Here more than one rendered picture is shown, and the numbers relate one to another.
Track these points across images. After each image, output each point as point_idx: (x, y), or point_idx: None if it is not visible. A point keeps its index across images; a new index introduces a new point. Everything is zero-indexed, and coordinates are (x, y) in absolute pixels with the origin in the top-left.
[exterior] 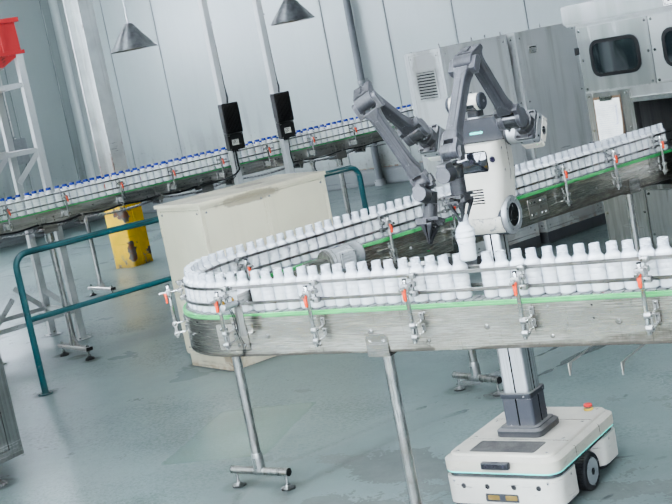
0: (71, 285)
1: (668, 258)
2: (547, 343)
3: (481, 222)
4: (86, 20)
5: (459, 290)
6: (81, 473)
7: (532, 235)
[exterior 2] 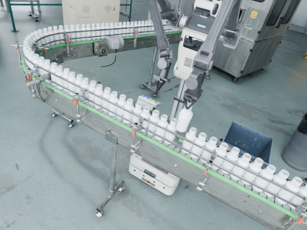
0: None
1: None
2: (207, 192)
3: (184, 74)
4: None
5: (167, 140)
6: (2, 81)
7: None
